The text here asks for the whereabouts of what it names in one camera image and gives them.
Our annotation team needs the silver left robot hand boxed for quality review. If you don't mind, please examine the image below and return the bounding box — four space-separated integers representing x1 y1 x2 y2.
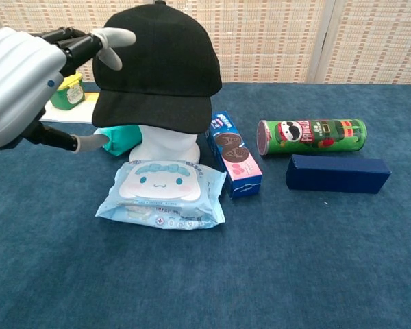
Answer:
0 26 137 154

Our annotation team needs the black baseball cap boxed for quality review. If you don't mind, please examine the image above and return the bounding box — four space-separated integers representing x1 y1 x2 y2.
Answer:
91 0 223 134

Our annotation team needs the white foam mannequin head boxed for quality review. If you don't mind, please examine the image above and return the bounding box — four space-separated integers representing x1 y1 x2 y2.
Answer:
129 123 201 165

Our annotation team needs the green container with yellow lid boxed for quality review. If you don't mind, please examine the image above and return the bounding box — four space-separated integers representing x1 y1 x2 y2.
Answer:
49 71 86 111

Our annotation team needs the white and yellow book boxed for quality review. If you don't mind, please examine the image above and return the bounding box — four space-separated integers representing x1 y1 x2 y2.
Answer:
40 92 102 125

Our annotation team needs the teal wet wipes pack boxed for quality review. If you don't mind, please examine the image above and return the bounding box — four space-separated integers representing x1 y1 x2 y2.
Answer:
93 123 144 158

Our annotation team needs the light blue cartoon wipes pack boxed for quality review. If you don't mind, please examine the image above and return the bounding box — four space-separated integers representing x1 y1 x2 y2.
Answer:
95 159 227 231

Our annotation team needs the blue cookie box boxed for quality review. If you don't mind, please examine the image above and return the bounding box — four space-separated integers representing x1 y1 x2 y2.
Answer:
205 110 264 199

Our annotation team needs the woven bamboo folding screen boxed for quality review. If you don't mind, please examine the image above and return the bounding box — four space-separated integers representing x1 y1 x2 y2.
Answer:
0 0 411 85

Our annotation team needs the blue felt table cover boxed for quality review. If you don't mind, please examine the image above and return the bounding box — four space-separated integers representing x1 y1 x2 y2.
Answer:
0 79 411 329

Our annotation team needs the green Pringles can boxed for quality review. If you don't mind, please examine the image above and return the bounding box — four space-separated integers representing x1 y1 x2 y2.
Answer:
256 118 368 158

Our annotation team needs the dark blue rectangular box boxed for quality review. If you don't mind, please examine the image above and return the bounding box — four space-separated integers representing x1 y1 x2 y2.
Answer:
286 154 393 195

